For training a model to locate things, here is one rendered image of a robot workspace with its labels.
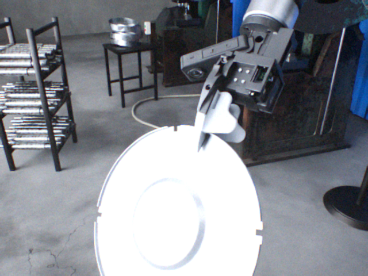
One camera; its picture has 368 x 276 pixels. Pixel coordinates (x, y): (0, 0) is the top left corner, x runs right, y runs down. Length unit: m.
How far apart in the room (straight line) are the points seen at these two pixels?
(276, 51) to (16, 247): 1.69
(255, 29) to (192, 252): 0.33
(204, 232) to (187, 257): 0.04
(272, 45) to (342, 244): 1.56
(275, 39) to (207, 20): 3.35
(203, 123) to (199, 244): 0.16
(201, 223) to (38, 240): 1.53
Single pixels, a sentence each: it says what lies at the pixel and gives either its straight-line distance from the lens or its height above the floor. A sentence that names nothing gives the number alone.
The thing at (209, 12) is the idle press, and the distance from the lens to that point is 3.84.
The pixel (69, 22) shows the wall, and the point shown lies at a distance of 6.87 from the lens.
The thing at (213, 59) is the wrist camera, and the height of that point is 1.15.
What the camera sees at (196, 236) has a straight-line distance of 0.46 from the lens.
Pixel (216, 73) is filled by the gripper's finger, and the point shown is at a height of 1.15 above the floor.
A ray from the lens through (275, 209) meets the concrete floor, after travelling 2.05.
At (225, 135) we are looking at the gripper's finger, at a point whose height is 1.06.
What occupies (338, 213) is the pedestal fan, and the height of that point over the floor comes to 0.03.
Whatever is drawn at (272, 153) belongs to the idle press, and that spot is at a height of 0.03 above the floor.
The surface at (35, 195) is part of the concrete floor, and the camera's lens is 2.24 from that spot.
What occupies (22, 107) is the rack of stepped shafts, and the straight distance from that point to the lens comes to 2.33.
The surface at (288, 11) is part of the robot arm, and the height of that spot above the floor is 1.22.
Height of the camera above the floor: 1.29
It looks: 28 degrees down
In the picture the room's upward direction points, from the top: straight up
